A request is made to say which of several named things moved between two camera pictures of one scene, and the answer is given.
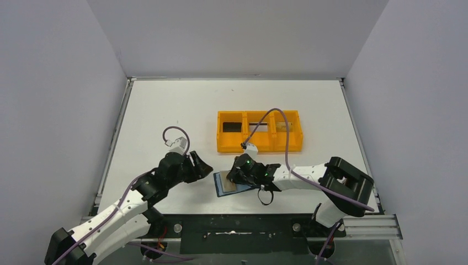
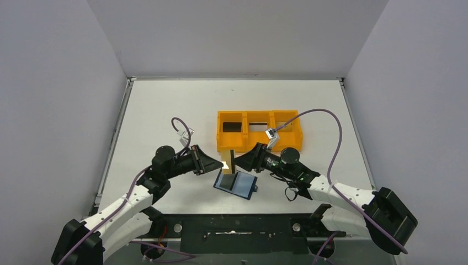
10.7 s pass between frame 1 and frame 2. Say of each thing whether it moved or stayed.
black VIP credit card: stayed
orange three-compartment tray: stayed
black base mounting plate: stayed
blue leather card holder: moved
